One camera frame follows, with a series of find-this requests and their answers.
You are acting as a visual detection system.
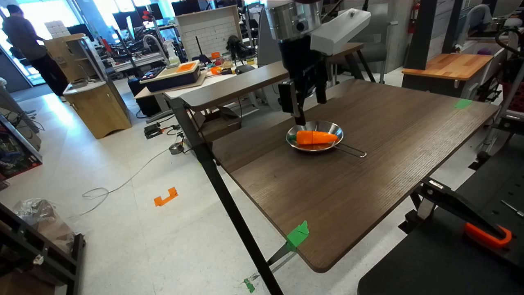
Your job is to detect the white floor cable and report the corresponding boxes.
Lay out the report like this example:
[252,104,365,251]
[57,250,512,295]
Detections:
[80,146,172,217]

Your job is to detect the raised wooden shelf board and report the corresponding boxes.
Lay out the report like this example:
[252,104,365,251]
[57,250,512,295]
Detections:
[178,41,365,112]

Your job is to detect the black tray with orange contents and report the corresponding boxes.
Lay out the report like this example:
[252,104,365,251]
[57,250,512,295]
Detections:
[139,59,203,94]

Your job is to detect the small orange object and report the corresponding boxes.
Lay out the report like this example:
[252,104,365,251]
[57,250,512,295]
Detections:
[208,51,226,78]

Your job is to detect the light wooden cabinet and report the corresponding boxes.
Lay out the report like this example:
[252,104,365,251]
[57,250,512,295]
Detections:
[60,79,134,141]

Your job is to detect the black power strip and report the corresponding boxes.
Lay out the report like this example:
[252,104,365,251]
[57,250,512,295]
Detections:
[142,122,165,141]

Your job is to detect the grey office chair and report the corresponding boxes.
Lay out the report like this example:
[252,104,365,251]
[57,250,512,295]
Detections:
[348,2,401,86]
[255,0,324,110]

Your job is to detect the person in dark trousers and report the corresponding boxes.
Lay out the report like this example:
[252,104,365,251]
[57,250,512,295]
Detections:
[0,4,70,99]

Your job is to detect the white spray bottle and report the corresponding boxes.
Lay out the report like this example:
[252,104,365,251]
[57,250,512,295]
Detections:
[163,40,181,69]

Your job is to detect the clear plastic bag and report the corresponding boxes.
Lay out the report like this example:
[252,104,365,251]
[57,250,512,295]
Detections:
[14,197,77,256]

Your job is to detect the small silver frying pan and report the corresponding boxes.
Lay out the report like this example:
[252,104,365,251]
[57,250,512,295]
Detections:
[283,118,370,161]

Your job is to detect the white pegboard panel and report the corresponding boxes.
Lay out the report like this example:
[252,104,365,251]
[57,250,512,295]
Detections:
[175,5,242,61]

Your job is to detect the black pillar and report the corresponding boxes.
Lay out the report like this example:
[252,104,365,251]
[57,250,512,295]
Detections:
[404,0,438,71]

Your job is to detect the black metal table leg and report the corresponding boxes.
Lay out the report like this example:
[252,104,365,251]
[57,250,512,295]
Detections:
[167,97,285,295]
[345,48,378,86]

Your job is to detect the tall cardboard box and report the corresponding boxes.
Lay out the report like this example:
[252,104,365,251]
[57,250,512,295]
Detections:
[42,33,91,86]

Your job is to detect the butcher block wooden table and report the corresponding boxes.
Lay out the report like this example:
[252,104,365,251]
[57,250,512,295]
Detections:
[401,51,496,97]

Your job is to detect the black perforated breadboard table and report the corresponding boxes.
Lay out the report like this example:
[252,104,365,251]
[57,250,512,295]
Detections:
[357,137,524,295]

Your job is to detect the cluttered storage shelf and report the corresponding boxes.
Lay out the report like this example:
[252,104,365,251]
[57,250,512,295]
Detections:
[0,84,45,182]

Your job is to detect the orange handled black clamp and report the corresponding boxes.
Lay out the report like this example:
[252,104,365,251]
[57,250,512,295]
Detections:
[416,177,515,255]

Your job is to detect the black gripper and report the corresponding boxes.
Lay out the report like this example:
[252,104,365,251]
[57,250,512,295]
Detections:
[276,35,329,128]

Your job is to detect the black metal equipment stand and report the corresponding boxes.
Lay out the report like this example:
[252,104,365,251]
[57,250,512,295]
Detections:
[471,10,524,171]

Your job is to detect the grey wrist camera bar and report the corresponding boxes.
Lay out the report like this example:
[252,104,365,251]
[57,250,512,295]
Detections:
[309,7,373,56]

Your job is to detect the white side table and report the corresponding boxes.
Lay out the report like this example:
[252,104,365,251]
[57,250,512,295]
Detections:
[134,71,235,120]

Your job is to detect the orange floor tape mark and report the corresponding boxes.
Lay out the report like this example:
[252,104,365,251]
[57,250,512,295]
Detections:
[152,186,180,209]

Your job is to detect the orange toy carrot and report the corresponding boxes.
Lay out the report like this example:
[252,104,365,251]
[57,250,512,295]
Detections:
[294,130,340,148]

